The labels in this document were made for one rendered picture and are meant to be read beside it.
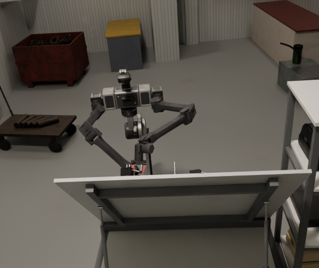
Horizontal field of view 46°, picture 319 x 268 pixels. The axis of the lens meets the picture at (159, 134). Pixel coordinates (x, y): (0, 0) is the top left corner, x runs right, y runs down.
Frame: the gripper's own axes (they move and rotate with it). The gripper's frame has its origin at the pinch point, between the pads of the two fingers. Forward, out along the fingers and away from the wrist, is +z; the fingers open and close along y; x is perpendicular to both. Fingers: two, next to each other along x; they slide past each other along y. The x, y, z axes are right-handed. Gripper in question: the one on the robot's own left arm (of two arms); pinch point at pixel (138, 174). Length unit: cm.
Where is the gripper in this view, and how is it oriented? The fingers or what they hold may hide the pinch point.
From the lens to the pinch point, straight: 249.5
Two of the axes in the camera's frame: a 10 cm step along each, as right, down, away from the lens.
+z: -0.3, 10.0, 0.3
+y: 9.9, 0.3, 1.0
